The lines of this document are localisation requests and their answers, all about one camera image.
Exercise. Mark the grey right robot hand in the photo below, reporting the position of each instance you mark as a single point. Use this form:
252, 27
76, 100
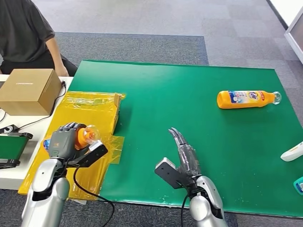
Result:
188, 159

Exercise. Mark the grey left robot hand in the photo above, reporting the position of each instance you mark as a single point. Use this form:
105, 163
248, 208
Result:
63, 142

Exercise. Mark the person's hand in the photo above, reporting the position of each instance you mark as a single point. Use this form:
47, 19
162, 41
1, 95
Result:
62, 70

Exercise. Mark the orange bottle with clear cap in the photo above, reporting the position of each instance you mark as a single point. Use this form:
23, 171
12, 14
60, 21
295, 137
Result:
82, 137
241, 99

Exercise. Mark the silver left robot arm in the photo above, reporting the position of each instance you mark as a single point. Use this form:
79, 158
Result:
47, 188

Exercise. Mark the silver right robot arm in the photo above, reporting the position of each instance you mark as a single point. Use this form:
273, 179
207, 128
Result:
208, 200

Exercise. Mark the person's forearm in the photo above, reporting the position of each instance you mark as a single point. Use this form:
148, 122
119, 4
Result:
55, 53

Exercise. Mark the white plastic bottle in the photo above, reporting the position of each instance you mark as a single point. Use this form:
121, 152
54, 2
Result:
292, 153

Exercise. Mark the yellow film wrapped cardboard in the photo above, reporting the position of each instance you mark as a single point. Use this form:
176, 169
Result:
90, 116

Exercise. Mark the brown cardboard box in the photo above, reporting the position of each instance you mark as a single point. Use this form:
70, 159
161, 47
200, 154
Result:
26, 91

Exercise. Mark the green table mat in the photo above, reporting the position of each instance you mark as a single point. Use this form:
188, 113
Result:
177, 103

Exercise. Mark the small green belt conveyor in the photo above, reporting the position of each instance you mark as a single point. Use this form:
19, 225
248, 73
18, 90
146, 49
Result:
11, 147

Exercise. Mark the person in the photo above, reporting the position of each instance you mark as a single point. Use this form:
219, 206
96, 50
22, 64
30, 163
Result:
21, 28

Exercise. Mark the black flat device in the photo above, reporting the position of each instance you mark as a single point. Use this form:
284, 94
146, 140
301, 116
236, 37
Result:
8, 128

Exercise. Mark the white side table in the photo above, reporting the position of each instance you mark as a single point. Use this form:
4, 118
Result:
13, 178

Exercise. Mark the teal plastic item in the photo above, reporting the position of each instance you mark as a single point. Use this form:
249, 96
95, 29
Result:
299, 185

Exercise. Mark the white framed board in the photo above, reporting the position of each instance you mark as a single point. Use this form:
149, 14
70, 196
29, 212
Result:
295, 34

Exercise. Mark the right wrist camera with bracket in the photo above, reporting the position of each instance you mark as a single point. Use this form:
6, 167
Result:
168, 172

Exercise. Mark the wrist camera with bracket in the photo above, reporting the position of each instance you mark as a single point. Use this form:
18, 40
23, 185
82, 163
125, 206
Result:
168, 172
94, 155

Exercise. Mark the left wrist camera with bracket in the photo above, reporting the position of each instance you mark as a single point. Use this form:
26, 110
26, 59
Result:
94, 155

